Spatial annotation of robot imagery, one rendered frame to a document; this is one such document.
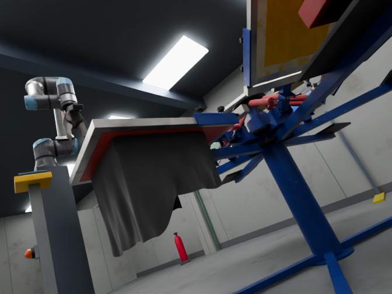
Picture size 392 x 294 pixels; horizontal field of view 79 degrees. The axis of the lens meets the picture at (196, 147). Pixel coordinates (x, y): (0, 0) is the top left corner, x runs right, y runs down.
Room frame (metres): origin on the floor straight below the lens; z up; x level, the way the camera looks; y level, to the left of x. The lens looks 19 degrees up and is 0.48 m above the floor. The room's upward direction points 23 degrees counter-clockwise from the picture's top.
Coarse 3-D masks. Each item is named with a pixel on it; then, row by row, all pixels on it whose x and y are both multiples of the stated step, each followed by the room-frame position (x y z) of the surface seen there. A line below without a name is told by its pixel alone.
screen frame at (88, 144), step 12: (96, 120) 0.76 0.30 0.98; (108, 120) 0.79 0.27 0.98; (120, 120) 0.82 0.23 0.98; (132, 120) 0.85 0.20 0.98; (144, 120) 0.89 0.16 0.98; (156, 120) 0.93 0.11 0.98; (168, 120) 0.97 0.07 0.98; (180, 120) 1.01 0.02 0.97; (192, 120) 1.06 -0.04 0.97; (96, 132) 0.79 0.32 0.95; (84, 144) 0.87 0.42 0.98; (96, 144) 0.87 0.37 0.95; (84, 156) 0.93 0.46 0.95; (84, 168) 1.04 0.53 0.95; (72, 180) 1.13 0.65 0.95
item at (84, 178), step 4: (96, 160) 1.02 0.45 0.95; (88, 164) 1.02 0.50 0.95; (92, 164) 1.04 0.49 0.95; (96, 164) 1.06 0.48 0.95; (88, 168) 1.06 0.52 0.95; (92, 168) 1.08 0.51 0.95; (84, 172) 1.09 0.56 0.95; (88, 172) 1.11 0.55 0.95; (92, 172) 1.13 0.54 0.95; (84, 176) 1.14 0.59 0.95; (88, 176) 1.16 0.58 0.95; (80, 180) 1.17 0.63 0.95; (84, 180) 1.19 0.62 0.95; (88, 180) 1.21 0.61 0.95
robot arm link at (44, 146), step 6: (48, 138) 1.42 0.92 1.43; (36, 144) 1.37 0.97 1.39; (42, 144) 1.37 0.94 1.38; (48, 144) 1.40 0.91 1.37; (54, 144) 1.41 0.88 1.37; (36, 150) 1.37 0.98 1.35; (42, 150) 1.37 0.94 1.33; (48, 150) 1.40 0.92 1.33; (54, 150) 1.42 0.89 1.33; (36, 156) 1.37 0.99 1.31
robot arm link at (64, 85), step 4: (60, 80) 0.96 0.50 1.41; (64, 80) 0.97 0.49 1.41; (68, 80) 0.98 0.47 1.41; (56, 84) 0.98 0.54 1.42; (60, 84) 0.96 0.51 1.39; (64, 84) 0.97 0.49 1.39; (68, 84) 0.98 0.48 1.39; (60, 88) 0.96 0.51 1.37; (64, 88) 0.96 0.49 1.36; (68, 88) 0.97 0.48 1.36; (72, 88) 1.00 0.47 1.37; (60, 92) 0.96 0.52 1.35; (64, 92) 0.96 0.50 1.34; (68, 92) 0.97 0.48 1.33; (72, 92) 0.99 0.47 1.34
